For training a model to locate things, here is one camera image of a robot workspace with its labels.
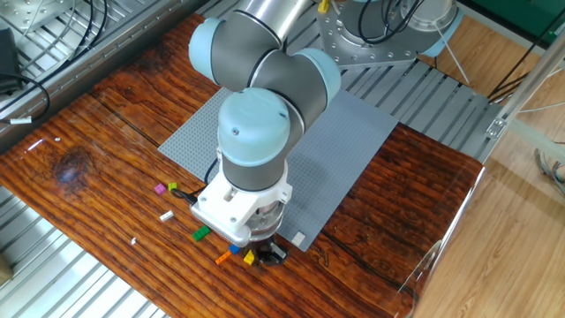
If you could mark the green Lego brick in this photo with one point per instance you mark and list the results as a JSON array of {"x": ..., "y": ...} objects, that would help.
[{"x": 201, "y": 233}]

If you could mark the white zip tie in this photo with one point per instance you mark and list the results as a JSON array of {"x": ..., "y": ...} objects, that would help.
[{"x": 454, "y": 50}]

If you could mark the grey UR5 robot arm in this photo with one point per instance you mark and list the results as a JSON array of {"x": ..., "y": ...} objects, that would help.
[{"x": 256, "y": 132}]

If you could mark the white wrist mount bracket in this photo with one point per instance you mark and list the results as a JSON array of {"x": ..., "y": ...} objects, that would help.
[{"x": 229, "y": 207}]

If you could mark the small pink square brick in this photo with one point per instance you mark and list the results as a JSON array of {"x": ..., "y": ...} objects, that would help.
[{"x": 160, "y": 189}]

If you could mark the silver perforated metal plate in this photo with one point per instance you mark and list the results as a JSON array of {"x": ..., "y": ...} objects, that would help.
[{"x": 26, "y": 11}]

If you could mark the grey Lego baseplate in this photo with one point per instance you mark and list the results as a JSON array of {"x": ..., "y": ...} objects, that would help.
[{"x": 353, "y": 132}]

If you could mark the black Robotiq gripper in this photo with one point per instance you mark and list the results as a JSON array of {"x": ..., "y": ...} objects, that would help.
[{"x": 265, "y": 245}]

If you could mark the silver frame corner bracket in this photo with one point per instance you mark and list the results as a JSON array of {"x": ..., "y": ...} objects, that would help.
[{"x": 496, "y": 128}]

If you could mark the small lime green brick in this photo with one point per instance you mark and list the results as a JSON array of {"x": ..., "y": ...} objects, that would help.
[{"x": 172, "y": 186}]

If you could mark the wide white Lego brick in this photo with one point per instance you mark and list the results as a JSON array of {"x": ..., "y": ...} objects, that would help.
[{"x": 298, "y": 238}]

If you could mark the black power adapter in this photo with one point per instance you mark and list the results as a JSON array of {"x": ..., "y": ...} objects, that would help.
[{"x": 8, "y": 57}]

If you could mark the thin orange Lego brick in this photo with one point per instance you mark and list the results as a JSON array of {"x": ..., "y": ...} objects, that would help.
[{"x": 223, "y": 258}]

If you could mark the aluminium frame beam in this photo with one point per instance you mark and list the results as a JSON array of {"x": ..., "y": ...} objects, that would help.
[
  {"x": 529, "y": 84},
  {"x": 538, "y": 137}
]

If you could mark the yellow Lego brick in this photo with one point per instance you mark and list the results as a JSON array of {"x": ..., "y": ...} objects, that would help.
[{"x": 249, "y": 257}]

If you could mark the thin white Lego brick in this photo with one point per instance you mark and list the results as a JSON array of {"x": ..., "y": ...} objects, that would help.
[{"x": 166, "y": 216}]

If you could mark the yellow plastic clip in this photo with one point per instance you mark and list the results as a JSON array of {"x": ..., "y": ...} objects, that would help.
[{"x": 323, "y": 5}]

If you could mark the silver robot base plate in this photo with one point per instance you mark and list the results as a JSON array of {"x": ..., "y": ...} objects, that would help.
[{"x": 353, "y": 48}]

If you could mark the long blue Lego brick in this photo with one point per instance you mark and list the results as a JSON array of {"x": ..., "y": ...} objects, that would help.
[{"x": 234, "y": 249}]

